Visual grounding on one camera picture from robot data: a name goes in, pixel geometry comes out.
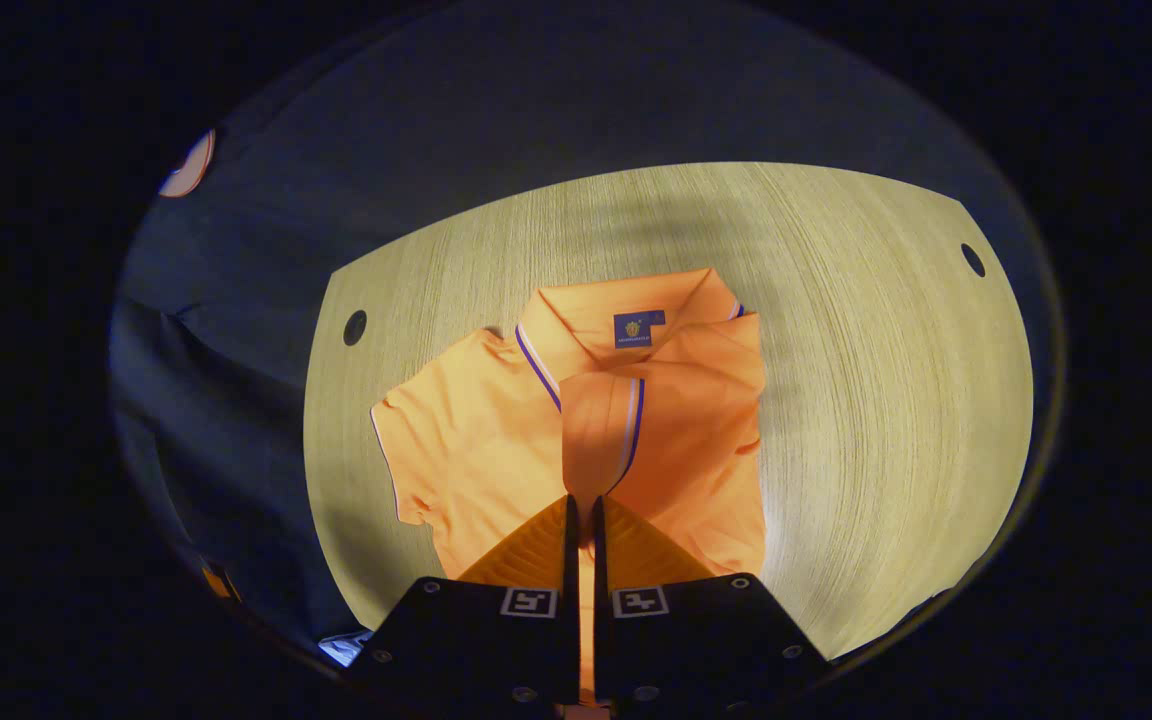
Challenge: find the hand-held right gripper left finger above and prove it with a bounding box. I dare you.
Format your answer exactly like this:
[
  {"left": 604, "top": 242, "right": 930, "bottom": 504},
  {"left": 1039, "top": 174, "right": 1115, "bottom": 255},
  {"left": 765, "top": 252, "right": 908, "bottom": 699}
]
[{"left": 346, "top": 495, "right": 582, "bottom": 707}]

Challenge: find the orange T-shirt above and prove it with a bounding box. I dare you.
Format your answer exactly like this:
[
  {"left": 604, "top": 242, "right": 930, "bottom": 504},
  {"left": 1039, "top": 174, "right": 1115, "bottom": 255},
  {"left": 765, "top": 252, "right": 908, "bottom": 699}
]
[{"left": 369, "top": 267, "right": 769, "bottom": 701}]

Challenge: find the pale crumpled sheet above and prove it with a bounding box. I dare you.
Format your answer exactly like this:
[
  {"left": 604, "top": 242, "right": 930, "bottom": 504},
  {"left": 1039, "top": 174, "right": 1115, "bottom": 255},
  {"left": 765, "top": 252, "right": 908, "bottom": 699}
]
[{"left": 319, "top": 628, "right": 374, "bottom": 668}]

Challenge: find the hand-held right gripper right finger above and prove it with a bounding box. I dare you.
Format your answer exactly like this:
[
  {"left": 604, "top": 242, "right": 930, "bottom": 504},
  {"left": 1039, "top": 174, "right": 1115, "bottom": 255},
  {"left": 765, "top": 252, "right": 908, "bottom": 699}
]
[{"left": 591, "top": 495, "right": 832, "bottom": 707}]

